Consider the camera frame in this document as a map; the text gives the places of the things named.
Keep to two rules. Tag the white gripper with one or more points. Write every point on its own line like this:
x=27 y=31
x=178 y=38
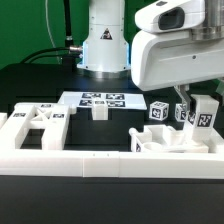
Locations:
x=179 y=42

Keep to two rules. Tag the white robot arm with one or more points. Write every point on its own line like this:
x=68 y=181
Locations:
x=105 y=51

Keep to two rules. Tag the white tagged cube right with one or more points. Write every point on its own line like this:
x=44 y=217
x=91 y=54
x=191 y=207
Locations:
x=180 y=113

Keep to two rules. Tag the white tagged cube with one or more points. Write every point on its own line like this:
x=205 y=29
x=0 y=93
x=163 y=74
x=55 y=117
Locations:
x=180 y=113
x=159 y=110

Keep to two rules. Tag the white tagged cube left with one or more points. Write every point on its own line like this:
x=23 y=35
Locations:
x=159 y=110

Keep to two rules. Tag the white marker sheet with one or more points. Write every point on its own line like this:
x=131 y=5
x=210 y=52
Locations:
x=114 y=100

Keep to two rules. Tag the white U-shaped fence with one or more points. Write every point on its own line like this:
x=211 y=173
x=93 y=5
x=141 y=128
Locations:
x=111 y=164

